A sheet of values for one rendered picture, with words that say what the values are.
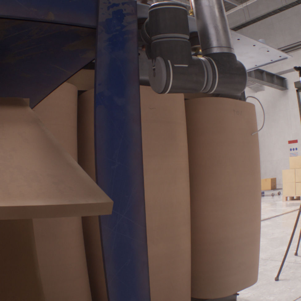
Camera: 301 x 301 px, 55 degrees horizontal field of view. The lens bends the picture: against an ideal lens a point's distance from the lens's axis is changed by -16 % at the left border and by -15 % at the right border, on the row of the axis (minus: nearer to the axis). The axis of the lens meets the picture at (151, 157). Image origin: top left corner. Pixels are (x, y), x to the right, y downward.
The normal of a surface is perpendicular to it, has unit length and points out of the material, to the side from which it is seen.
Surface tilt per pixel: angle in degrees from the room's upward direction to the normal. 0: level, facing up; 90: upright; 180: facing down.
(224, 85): 141
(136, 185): 90
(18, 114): 26
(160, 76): 97
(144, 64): 90
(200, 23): 95
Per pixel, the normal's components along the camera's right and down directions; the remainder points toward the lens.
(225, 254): 0.20, -0.07
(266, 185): -0.65, -0.01
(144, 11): 0.05, 1.00
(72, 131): 0.98, -0.06
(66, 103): 0.88, -0.07
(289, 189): -0.84, 0.01
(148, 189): 0.54, -0.07
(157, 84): -0.90, 0.21
